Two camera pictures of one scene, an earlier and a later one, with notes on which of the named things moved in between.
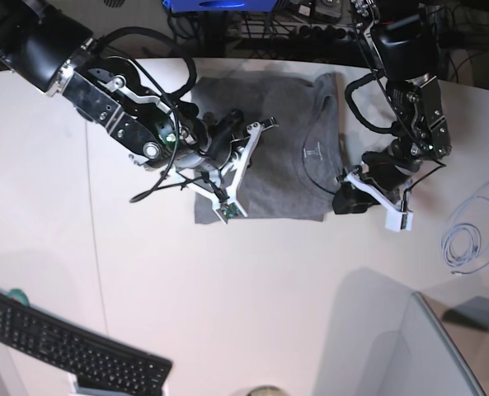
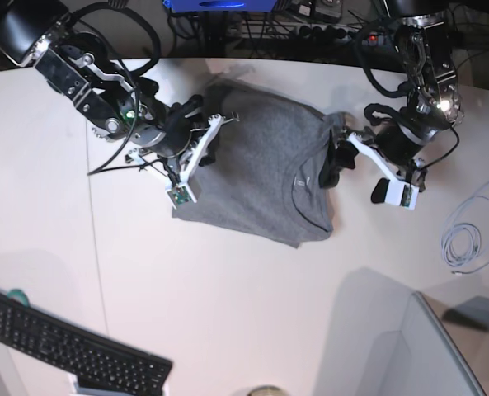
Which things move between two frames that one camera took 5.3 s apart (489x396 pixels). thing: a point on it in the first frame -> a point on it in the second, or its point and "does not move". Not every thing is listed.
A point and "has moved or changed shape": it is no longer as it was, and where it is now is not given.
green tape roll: (19, 295) does not move
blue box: (218, 4) does not move
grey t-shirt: (291, 167) has moved or changed shape
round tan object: (268, 390) does not move
